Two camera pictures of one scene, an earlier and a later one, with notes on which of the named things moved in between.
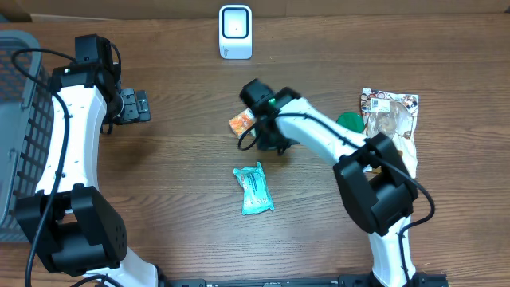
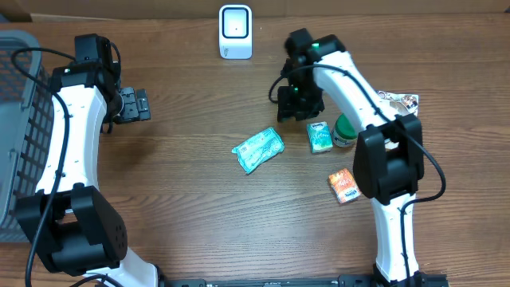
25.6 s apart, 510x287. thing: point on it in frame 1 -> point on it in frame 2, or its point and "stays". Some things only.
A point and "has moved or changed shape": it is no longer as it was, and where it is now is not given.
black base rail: [343, 281] stays
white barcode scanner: [235, 32] stays
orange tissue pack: [242, 122] has moved or changed shape
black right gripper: [267, 144] -> [291, 108]
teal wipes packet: [256, 195] -> [259, 148]
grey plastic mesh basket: [26, 127] stays
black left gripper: [136, 106] stays
